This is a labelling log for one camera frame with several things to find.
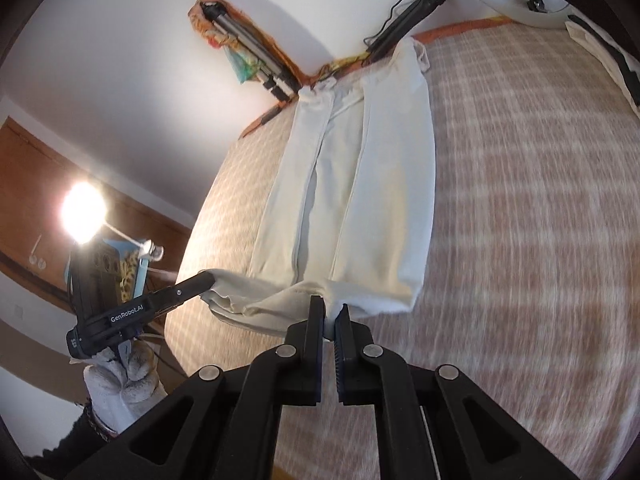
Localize black and silver tripod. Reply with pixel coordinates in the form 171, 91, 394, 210
200, 2, 302, 105

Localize blue patterned frame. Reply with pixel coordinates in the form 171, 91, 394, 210
65, 237, 167, 307

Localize white and black cloth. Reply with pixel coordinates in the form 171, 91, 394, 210
557, 0, 640, 106

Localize white pants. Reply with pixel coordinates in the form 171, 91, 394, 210
200, 35, 437, 341

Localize person's left forearm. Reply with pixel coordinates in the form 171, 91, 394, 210
22, 399, 121, 480

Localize folded white cloth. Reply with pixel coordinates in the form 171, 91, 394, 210
564, 16, 640, 113

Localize person's left hand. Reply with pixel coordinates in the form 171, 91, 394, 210
82, 337, 168, 436

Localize wooden door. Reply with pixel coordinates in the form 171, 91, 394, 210
0, 115, 197, 317

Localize colourful patterned cloth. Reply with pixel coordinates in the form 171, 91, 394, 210
188, 0, 307, 92

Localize checkered bed blanket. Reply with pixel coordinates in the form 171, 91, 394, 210
164, 19, 640, 480

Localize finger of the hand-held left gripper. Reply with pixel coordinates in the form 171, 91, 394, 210
150, 270, 217, 313

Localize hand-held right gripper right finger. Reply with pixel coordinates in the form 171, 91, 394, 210
333, 303, 582, 480

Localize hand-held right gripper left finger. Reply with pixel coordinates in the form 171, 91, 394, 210
64, 295, 326, 480

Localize bright lamp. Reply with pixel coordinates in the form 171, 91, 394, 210
60, 181, 108, 247

